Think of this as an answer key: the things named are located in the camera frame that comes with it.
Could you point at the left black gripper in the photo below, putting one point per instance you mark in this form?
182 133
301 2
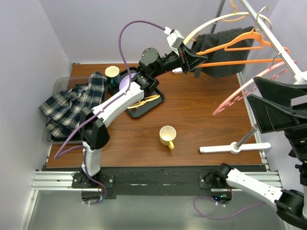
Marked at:
193 59

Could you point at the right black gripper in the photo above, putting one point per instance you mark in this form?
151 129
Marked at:
267 114

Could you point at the pink hanger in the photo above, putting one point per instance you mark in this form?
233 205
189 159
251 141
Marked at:
246 89

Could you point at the orange hanger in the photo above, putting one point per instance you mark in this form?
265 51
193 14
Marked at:
229 47

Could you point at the navy white plaid skirt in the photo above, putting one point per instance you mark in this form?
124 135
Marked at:
63 108

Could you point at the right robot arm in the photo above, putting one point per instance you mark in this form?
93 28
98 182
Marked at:
290 205

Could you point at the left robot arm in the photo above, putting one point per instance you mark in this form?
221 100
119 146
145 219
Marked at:
94 122

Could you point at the tan thin hanger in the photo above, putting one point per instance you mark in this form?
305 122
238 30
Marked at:
237 15

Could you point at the dark dotted garment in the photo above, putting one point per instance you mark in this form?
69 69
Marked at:
207 41

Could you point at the clothes rack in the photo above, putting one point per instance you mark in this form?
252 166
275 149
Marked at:
300 77

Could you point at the purple plate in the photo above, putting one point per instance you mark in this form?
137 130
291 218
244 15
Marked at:
126 82

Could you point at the gold knife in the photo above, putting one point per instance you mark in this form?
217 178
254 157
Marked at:
144 101

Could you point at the black tray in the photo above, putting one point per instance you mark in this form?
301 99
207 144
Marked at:
136 113

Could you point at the dark teal cup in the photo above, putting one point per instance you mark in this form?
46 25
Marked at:
113 73

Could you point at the yellow mug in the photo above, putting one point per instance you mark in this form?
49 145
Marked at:
167 134

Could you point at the clear plastic bin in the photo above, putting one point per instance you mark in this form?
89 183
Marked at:
61 84

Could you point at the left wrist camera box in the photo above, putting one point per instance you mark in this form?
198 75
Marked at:
174 39

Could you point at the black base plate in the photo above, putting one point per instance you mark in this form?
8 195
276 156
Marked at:
157 181

